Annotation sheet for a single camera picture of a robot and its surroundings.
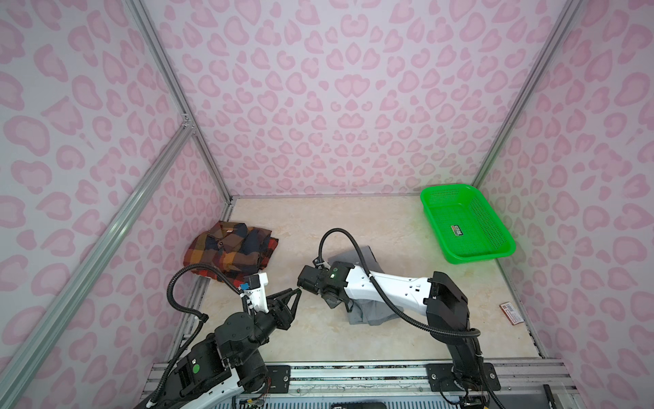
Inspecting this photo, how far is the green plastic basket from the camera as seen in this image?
3.21 feet

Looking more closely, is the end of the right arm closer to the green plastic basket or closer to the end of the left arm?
the end of the left arm

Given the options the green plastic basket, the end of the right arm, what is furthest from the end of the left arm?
the green plastic basket
